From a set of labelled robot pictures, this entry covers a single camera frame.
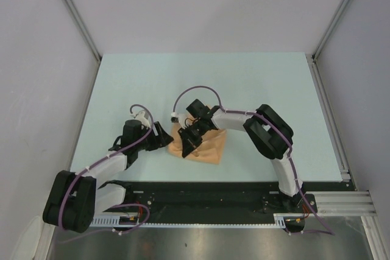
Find aluminium frame rail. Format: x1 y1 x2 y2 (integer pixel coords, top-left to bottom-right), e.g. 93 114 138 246
306 54 354 183

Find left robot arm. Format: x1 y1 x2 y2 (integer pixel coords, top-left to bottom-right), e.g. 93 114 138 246
42 119 174 233

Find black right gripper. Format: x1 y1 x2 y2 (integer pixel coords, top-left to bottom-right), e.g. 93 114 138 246
179 119 207 158

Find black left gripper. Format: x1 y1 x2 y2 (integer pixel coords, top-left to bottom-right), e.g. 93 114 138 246
135 121 172 151

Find right aluminium corner post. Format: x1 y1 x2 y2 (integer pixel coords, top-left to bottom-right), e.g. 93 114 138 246
311 0 353 61

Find left aluminium corner post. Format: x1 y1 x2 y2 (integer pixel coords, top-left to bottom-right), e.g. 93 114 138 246
62 0 102 63

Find white slotted cable duct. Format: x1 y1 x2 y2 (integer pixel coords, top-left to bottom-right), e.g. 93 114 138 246
90 214 139 227

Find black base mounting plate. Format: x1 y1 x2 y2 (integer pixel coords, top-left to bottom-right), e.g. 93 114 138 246
105 180 303 225

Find peach satin napkin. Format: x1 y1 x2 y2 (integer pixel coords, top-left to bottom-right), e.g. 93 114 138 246
168 112 227 164

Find aluminium corner post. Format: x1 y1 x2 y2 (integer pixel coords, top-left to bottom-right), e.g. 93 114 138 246
62 0 102 63
311 0 353 61

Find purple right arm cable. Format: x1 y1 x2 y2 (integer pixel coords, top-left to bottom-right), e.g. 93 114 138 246
172 85 336 236

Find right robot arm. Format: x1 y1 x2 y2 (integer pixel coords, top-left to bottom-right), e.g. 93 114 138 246
172 99 303 212

